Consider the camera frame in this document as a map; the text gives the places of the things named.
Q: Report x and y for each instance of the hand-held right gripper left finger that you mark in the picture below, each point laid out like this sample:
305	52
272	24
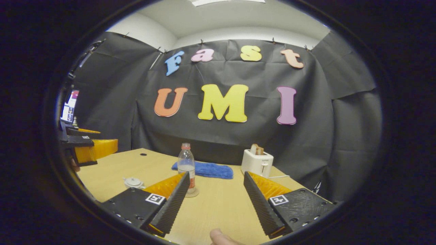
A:
170	207

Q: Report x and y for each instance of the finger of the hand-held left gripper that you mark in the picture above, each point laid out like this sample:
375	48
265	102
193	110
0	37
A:
81	141
76	131

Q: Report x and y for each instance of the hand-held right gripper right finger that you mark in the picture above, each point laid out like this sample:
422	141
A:
260	204

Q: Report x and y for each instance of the round brown coaster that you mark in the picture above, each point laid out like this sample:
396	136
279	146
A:
195	195

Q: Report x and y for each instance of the white teacup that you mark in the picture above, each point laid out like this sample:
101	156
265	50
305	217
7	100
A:
134	186

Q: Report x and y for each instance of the white teacup lid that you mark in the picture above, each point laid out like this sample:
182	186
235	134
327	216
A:
134	180

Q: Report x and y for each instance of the clear plastic water bottle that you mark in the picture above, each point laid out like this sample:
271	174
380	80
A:
186	160

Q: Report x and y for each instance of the green drink bottle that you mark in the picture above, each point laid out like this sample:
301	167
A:
75	123

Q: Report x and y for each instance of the computer monitor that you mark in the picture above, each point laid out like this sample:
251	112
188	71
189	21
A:
69	107

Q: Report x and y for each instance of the white toaster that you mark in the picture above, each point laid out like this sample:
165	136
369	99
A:
255	163

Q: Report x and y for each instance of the bread slice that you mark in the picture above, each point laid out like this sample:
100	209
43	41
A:
257	149

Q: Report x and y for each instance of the blue towel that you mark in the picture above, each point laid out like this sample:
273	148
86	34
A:
211	170

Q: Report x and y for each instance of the ceiling light panel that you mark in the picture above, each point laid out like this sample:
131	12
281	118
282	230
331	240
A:
221	2

